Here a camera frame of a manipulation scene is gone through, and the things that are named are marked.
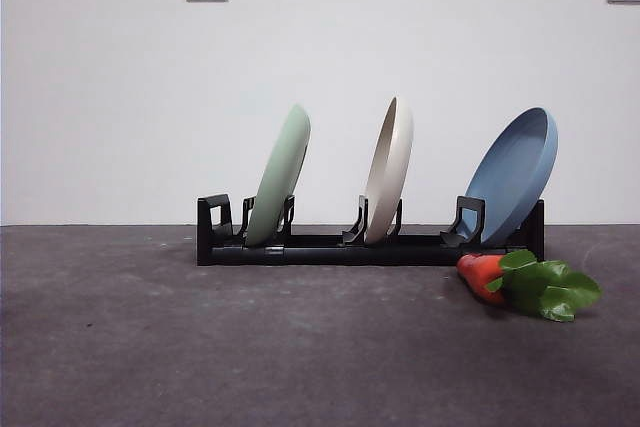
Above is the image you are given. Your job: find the light green plate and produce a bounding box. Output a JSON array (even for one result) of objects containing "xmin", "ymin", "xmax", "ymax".
[{"xmin": 244, "ymin": 103, "xmax": 312, "ymax": 248}]

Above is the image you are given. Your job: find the orange carrot with green leaves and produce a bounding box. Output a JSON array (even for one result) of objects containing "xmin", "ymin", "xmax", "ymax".
[{"xmin": 455, "ymin": 248, "xmax": 603, "ymax": 323}]

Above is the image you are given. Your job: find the black plate rack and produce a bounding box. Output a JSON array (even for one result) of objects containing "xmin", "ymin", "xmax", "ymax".
[{"xmin": 196, "ymin": 192, "xmax": 546, "ymax": 267}]

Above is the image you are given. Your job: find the beige plate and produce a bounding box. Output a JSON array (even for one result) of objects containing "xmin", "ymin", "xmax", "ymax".
[{"xmin": 362, "ymin": 95, "xmax": 415, "ymax": 244}]

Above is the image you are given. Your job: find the blue plate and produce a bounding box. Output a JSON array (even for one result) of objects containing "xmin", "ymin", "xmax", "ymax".
[{"xmin": 463, "ymin": 106, "xmax": 559, "ymax": 246}]

